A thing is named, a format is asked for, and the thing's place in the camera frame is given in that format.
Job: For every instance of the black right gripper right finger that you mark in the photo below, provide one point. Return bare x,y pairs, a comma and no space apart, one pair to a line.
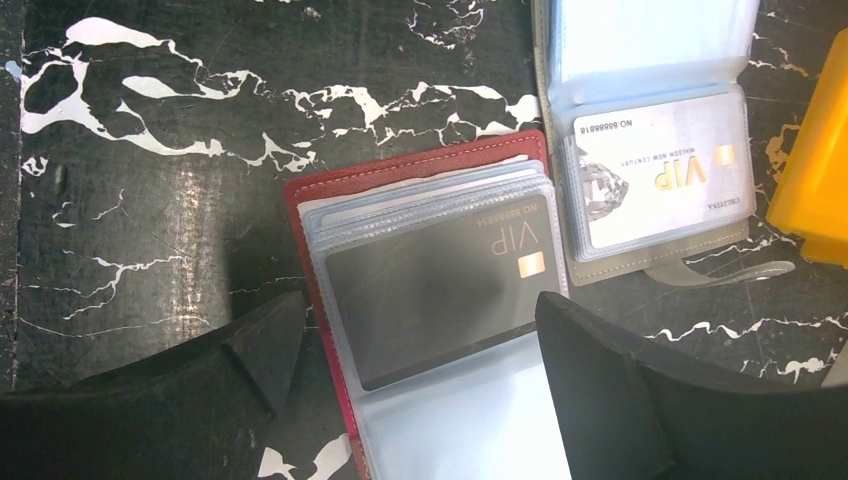
630,408

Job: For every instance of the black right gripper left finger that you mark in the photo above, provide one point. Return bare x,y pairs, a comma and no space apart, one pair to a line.
199,410

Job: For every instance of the red card holder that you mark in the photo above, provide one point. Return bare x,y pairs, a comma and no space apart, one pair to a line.
488,415

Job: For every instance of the silver VIP card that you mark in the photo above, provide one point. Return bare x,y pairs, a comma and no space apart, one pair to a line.
656,173

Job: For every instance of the yellow bin with black card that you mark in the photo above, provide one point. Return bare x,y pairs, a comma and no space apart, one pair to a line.
810,199

